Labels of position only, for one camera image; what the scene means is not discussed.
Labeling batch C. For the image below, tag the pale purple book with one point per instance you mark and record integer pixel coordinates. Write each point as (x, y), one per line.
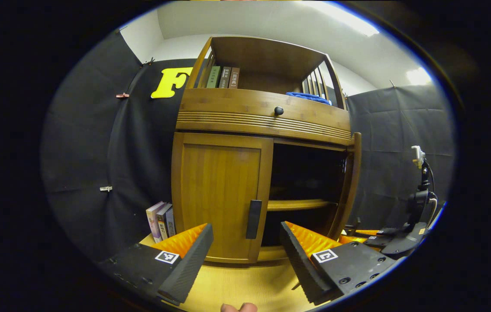
(153, 221)

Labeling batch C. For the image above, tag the wooden shoe cabinet door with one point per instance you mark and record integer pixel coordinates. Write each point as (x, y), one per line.
(348, 190)
(219, 195)

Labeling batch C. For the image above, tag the wooden double-door shoe cabinet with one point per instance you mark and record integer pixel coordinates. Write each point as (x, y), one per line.
(228, 112)

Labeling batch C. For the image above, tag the ceiling light panel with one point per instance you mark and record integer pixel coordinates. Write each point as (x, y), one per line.
(418, 76)

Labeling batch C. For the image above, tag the brown book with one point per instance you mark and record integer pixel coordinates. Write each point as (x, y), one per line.
(234, 78)

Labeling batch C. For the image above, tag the wooden drawer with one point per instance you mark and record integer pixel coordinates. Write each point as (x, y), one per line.
(237, 108)

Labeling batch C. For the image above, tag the red clip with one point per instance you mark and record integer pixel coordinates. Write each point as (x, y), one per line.
(122, 95)

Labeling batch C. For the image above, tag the white clip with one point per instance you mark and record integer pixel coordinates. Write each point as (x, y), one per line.
(106, 188)

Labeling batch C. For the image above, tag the blue towel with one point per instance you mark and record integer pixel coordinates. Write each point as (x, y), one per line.
(308, 97)

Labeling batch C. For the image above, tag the dark book with yellow print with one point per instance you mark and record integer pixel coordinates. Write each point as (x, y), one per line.
(163, 223)

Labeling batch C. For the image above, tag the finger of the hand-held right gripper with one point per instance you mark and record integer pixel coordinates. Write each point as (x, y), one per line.
(373, 241)
(367, 232)

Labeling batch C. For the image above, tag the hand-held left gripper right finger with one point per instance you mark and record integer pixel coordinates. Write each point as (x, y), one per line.
(299, 260)

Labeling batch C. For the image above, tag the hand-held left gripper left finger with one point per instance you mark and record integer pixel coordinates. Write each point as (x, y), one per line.
(191, 255)

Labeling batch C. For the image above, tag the wooden inner shelf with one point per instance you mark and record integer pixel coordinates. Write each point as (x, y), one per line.
(297, 204)

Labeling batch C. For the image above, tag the black backdrop cloth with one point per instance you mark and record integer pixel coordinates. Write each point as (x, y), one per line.
(89, 151)

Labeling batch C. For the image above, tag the black round drawer knob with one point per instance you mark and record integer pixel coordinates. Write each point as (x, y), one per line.
(279, 111)

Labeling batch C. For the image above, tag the grey blue book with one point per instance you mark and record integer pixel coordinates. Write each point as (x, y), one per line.
(170, 222)

